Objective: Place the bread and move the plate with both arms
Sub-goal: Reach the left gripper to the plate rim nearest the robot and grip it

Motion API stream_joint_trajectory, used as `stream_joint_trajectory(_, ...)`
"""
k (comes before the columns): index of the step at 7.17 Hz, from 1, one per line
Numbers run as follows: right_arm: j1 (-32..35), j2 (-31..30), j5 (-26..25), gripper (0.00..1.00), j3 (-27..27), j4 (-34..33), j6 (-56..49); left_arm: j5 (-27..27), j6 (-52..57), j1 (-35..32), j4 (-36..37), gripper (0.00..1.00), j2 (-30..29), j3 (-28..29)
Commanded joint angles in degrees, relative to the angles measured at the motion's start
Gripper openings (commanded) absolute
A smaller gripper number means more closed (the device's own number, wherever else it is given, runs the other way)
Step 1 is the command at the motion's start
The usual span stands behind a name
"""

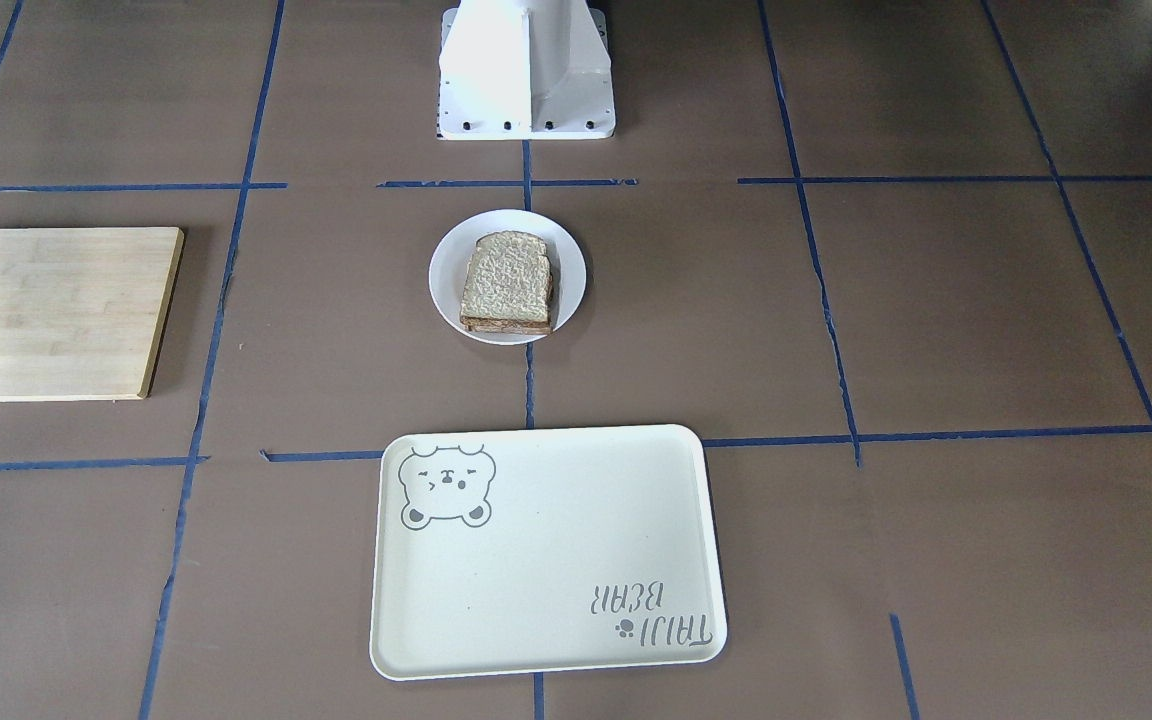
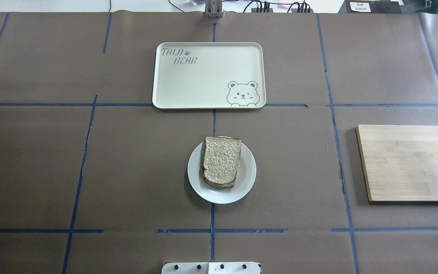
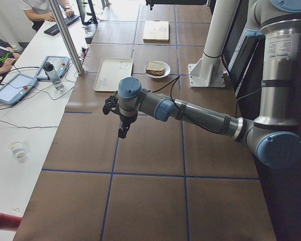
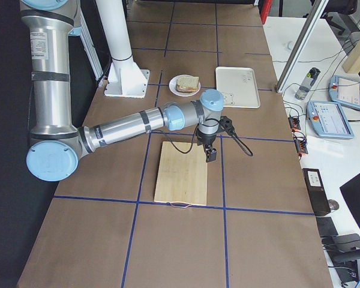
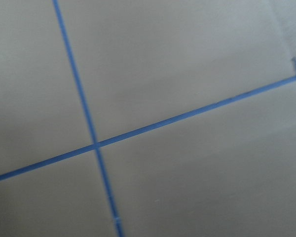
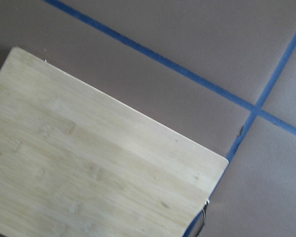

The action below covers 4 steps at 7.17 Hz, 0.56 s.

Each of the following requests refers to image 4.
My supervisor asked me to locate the white round plate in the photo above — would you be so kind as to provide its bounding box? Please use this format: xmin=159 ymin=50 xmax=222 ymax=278
xmin=169 ymin=74 xmax=201 ymax=97

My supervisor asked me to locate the near teach pendant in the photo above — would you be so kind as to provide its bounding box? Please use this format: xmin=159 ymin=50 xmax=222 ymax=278
xmin=306 ymin=101 xmax=354 ymax=139

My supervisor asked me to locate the wooden cutting board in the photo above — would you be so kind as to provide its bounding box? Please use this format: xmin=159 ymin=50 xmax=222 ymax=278
xmin=154 ymin=141 xmax=208 ymax=206

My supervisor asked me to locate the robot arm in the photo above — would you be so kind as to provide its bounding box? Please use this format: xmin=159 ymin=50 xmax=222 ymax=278
xmin=20 ymin=1 xmax=224 ymax=181

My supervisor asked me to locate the black power box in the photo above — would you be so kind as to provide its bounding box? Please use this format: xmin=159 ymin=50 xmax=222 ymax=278
xmin=302 ymin=168 xmax=331 ymax=217

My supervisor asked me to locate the orange black connector strip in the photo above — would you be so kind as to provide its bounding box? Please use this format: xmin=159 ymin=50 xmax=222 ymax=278
xmin=288 ymin=116 xmax=308 ymax=158

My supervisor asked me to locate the teach pendant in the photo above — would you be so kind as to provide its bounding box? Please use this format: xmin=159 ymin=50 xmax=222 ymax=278
xmin=328 ymin=76 xmax=360 ymax=110
xmin=306 ymin=101 xmax=354 ymax=139

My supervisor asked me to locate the bread slice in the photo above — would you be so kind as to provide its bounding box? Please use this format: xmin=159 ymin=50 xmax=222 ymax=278
xmin=176 ymin=76 xmax=199 ymax=87
xmin=176 ymin=85 xmax=199 ymax=93

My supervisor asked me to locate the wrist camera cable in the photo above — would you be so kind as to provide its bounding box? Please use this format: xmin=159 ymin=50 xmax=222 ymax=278
xmin=167 ymin=119 xmax=254 ymax=157

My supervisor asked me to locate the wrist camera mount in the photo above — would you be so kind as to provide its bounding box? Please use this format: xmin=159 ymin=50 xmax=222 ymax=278
xmin=217 ymin=116 xmax=236 ymax=136

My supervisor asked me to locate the aluminium frame post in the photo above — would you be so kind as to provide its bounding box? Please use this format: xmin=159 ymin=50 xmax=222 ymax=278
xmin=275 ymin=0 xmax=329 ymax=92

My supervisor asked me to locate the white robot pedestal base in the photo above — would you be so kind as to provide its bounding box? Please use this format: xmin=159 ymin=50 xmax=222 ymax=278
xmin=96 ymin=0 xmax=150 ymax=98

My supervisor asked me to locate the clear water bottle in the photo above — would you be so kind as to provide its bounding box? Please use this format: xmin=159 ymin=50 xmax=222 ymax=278
xmin=295 ymin=67 xmax=320 ymax=100

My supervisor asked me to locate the cream bear serving tray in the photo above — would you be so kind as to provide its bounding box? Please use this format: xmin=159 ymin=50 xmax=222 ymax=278
xmin=215 ymin=67 xmax=260 ymax=109

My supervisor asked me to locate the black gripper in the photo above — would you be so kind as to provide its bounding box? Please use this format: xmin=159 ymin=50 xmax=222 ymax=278
xmin=197 ymin=133 xmax=217 ymax=163

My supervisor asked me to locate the far teach pendant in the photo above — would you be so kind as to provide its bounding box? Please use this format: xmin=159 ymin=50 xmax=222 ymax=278
xmin=328 ymin=76 xmax=360 ymax=110

